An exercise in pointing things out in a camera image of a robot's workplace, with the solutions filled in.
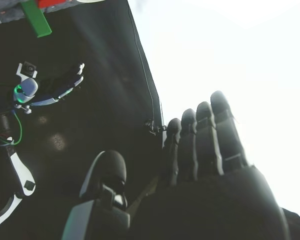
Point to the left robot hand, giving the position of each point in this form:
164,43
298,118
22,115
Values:
210,205

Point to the red object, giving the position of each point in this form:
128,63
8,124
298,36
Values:
50,3

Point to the green block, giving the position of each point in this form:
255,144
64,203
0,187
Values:
37,20

